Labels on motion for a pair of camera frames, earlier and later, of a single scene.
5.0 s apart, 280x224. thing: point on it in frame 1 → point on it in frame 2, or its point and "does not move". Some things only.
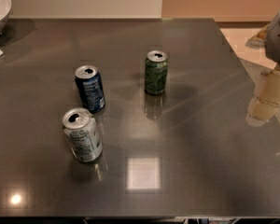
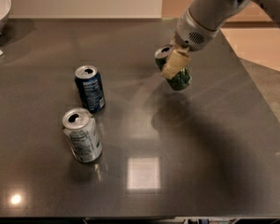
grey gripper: x=278 y=39 → x=192 y=34
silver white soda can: x=83 y=134 does not move
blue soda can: x=91 y=88 does not move
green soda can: x=156 y=72 → x=179 y=80
